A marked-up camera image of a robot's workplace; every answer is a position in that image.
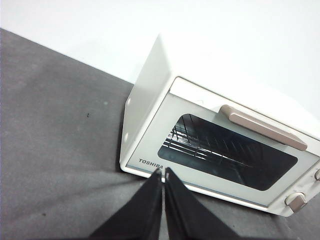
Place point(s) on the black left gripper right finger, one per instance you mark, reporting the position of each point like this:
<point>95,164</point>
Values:
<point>185,212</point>

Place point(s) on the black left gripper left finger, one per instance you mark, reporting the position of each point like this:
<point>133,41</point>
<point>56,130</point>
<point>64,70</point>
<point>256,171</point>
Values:
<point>140,212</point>

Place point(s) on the beige oven knob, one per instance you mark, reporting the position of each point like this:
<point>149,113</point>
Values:
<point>296,201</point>
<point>317,174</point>

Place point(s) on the white toaster oven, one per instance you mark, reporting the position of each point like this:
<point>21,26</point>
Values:
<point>150,87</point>

